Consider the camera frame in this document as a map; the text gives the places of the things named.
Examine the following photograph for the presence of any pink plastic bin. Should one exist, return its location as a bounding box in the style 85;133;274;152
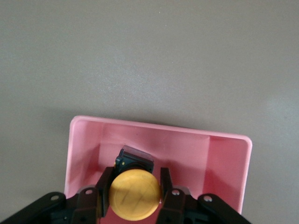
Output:
64;115;253;215

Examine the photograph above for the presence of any yellow push button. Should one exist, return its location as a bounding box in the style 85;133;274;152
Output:
109;145;162;221

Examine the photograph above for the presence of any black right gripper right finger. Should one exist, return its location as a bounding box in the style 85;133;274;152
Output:
157;167;187;224

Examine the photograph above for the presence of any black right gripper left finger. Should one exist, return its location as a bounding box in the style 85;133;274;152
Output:
70;167;115;224

